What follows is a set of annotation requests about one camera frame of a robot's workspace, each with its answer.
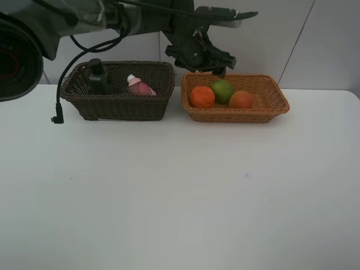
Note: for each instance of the green lime fruit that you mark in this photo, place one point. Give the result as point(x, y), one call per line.
point(223, 91)

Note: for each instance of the translucent purple plastic cup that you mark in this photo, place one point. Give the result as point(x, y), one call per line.
point(138, 89)

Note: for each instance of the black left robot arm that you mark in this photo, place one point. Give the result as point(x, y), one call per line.
point(31, 31)

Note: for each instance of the orange mandarin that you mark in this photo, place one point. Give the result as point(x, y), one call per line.
point(202, 97)

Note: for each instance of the dark brown wicker basket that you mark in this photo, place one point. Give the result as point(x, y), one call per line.
point(160, 76)

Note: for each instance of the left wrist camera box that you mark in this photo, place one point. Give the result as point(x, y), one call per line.
point(223, 17)

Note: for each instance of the pink lotion bottle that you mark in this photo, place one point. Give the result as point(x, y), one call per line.
point(133, 79)

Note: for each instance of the peach coloured bread bun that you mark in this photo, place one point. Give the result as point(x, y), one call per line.
point(241, 100)

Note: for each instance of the dark green pump bottle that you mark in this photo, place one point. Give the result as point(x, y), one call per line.
point(99, 78)

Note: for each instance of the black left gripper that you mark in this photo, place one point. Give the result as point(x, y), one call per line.
point(192, 49)

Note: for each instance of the light orange wicker basket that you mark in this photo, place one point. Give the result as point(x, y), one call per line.
point(269, 101)

